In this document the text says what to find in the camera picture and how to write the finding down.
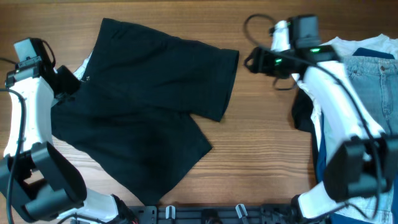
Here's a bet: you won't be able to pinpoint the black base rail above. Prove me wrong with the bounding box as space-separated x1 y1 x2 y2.
130 203 302 224

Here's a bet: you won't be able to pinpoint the black garment under pile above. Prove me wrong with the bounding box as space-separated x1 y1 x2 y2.
291 88 318 165

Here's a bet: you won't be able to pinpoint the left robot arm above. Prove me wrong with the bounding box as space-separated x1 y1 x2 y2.
1 38 139 223

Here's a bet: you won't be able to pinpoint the black shorts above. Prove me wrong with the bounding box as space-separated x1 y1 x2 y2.
51 18 239 205

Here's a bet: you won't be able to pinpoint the dark blue garment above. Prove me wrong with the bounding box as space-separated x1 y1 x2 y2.
315 47 398 224

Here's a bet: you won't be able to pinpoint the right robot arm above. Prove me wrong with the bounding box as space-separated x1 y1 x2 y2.
244 15 397 223

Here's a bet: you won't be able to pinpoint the white t-shirt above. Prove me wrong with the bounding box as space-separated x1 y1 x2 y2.
290 33 398 224

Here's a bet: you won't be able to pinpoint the light blue denim shorts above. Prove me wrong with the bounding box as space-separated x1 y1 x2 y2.
330 56 397 224

